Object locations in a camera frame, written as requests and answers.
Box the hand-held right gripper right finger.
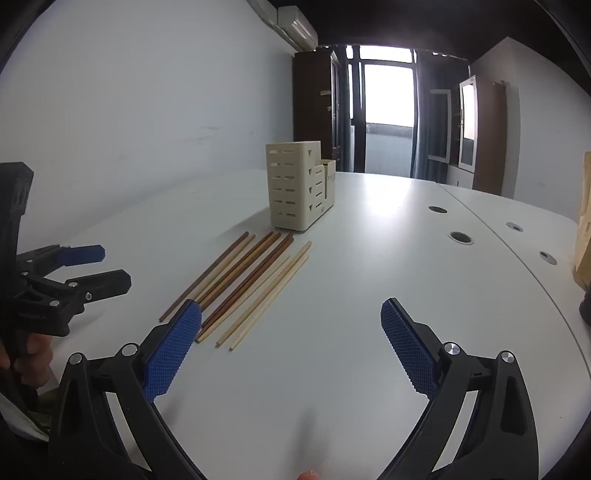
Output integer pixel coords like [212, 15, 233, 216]
[380, 297, 539, 480]

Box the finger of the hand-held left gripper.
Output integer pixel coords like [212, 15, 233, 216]
[18, 244, 106, 276]
[28, 269, 132, 319]

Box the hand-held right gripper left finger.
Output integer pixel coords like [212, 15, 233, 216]
[47, 299, 206, 480]

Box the row of wooden chopsticks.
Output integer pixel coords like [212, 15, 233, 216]
[159, 231, 313, 352]

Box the beige slotted utensil holder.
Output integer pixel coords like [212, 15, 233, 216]
[265, 141, 337, 232]

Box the person's left hand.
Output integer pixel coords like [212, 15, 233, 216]
[0, 333, 54, 389]

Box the person's green and white clothing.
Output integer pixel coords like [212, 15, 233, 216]
[0, 392, 49, 444]

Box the brown cardboard box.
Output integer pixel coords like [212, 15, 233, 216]
[574, 151, 591, 289]

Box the dark grey curtain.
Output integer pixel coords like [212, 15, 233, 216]
[411, 48, 469, 181]
[332, 45, 356, 172]

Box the wooden cabinet with glass door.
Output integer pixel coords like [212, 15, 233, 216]
[457, 74, 507, 195]

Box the white framed glass door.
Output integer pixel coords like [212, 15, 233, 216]
[427, 89, 452, 163]

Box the glass balcony door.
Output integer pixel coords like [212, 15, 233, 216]
[348, 45, 416, 178]

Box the dark brown cabinet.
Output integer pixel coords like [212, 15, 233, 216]
[293, 48, 341, 172]

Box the white air conditioner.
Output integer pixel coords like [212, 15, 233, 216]
[277, 6, 319, 51]

